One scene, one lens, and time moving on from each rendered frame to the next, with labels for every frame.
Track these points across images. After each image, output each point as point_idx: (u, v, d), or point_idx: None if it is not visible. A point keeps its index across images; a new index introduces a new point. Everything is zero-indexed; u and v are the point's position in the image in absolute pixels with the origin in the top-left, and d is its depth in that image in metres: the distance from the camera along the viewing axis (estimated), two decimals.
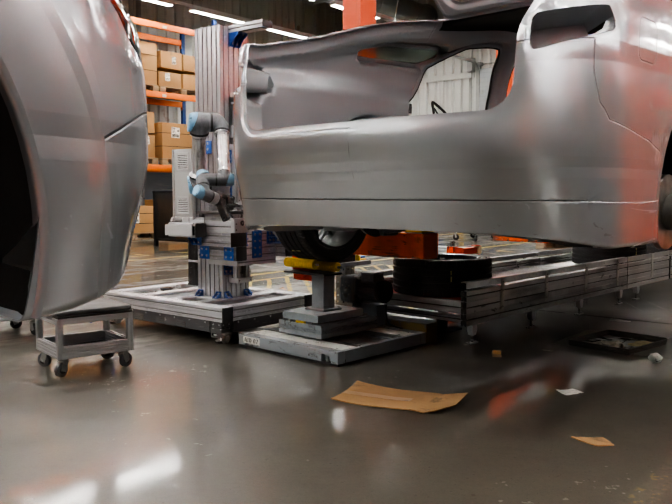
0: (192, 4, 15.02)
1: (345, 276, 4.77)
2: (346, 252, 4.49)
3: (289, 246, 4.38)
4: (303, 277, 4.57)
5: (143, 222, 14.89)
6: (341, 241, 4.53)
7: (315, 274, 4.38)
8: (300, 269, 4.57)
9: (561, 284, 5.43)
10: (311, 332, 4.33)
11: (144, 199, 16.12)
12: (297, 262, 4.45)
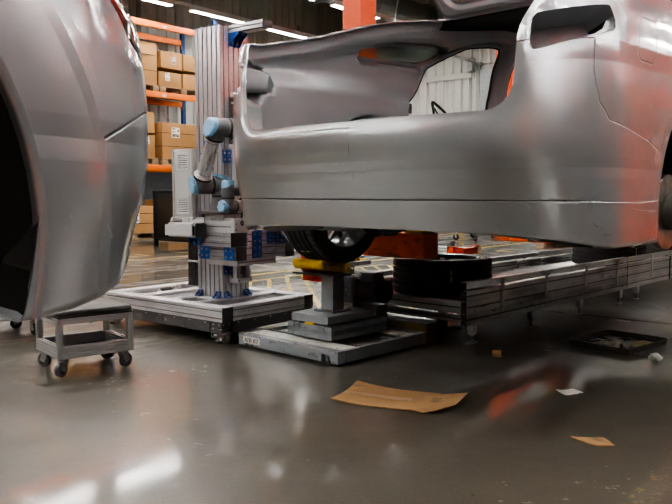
0: (192, 4, 15.02)
1: (345, 276, 4.77)
2: (356, 253, 4.44)
3: (298, 247, 4.32)
4: (312, 278, 4.52)
5: (143, 222, 14.89)
6: (351, 242, 4.48)
7: (324, 275, 4.33)
8: (309, 270, 4.52)
9: (561, 284, 5.43)
10: (320, 334, 4.28)
11: (144, 199, 16.12)
12: (306, 262, 4.40)
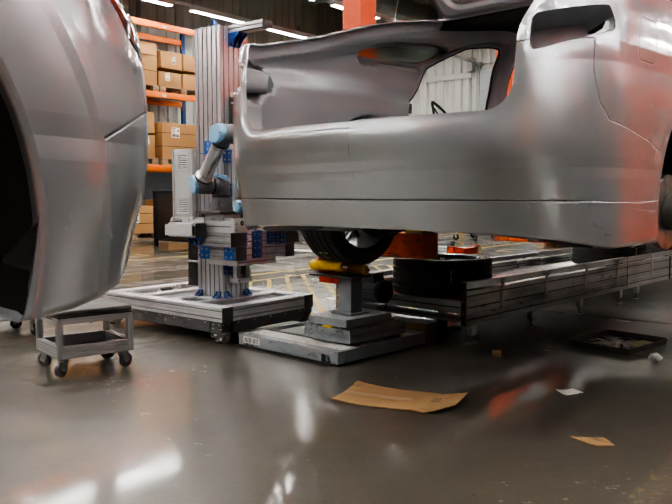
0: (192, 4, 15.02)
1: None
2: (375, 254, 4.34)
3: (316, 248, 4.22)
4: (329, 279, 4.42)
5: (143, 222, 14.89)
6: (369, 243, 4.38)
7: (342, 277, 4.23)
8: (326, 272, 4.42)
9: (561, 284, 5.43)
10: (339, 337, 4.18)
11: (144, 199, 16.12)
12: (324, 264, 4.30)
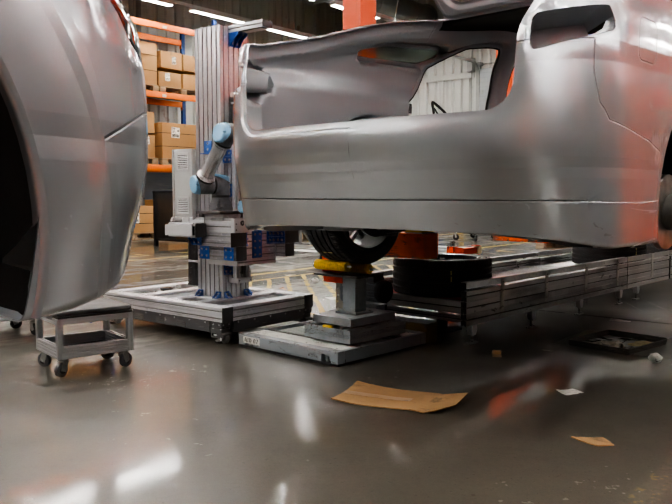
0: (192, 4, 15.02)
1: None
2: (379, 254, 4.37)
3: (320, 248, 4.25)
4: (333, 279, 4.45)
5: (143, 222, 14.89)
6: (373, 243, 4.41)
7: (347, 277, 4.25)
8: (330, 271, 4.44)
9: (561, 284, 5.43)
10: (339, 337, 4.18)
11: (144, 199, 16.12)
12: (328, 264, 4.33)
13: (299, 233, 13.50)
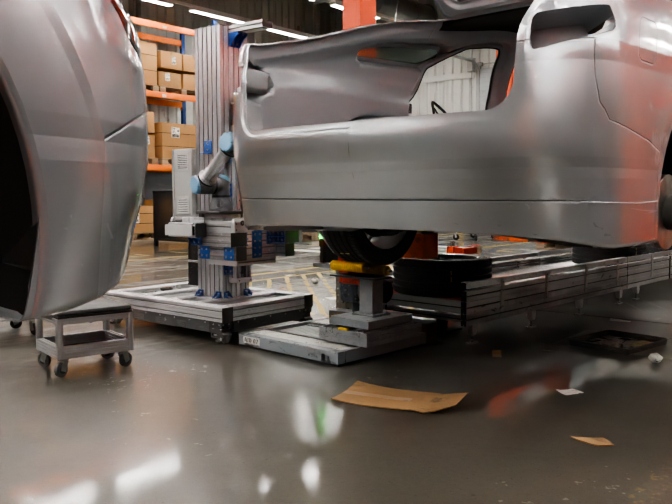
0: (192, 4, 15.02)
1: None
2: (396, 255, 4.29)
3: (337, 249, 4.18)
4: (349, 280, 4.37)
5: (143, 222, 14.89)
6: (390, 244, 4.33)
7: (364, 278, 4.18)
8: (347, 273, 4.37)
9: (561, 284, 5.43)
10: (355, 340, 4.10)
11: (144, 199, 16.12)
12: (345, 265, 4.26)
13: (299, 233, 13.50)
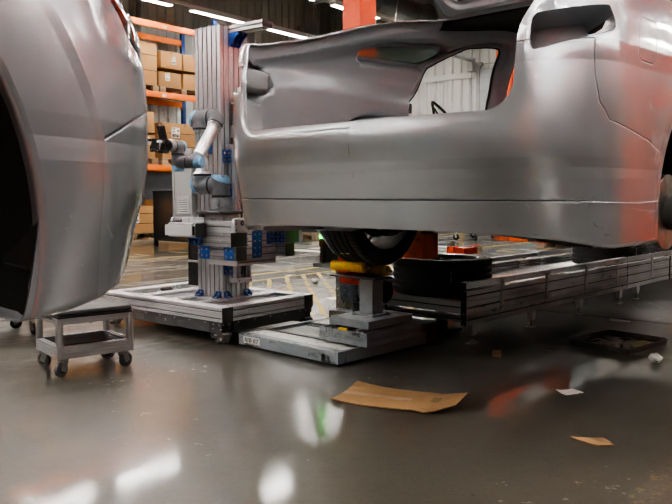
0: (192, 4, 15.02)
1: None
2: (396, 255, 4.29)
3: (337, 249, 4.18)
4: (349, 280, 4.37)
5: (143, 222, 14.89)
6: (390, 244, 4.33)
7: (364, 278, 4.18)
8: (347, 273, 4.37)
9: (561, 284, 5.43)
10: (355, 340, 4.10)
11: (144, 199, 16.12)
12: (345, 265, 4.25)
13: (299, 233, 13.50)
